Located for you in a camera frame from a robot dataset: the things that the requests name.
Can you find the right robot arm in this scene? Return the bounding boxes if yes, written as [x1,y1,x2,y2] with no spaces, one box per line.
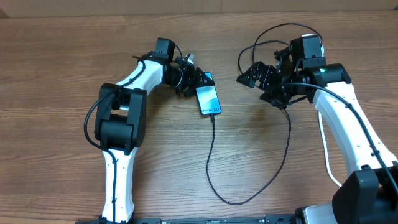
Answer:
[237,34,397,223]

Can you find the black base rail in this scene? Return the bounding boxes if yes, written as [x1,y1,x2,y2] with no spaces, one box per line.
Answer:
[74,213,299,224]

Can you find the black USB charging cable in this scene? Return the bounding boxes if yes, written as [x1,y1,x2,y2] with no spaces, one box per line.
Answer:
[205,22,323,207]

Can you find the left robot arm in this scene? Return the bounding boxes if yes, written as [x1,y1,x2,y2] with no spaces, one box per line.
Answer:
[89,37,214,223]

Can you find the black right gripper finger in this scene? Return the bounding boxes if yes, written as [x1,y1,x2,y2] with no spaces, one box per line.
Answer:
[260,93,285,109]
[236,61,267,88]

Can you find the white USB wall charger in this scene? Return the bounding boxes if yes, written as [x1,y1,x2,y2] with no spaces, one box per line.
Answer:
[302,34,325,58]

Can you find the Samsung Galaxy smartphone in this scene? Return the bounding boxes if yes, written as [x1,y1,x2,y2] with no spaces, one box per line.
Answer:
[196,85,221,116]

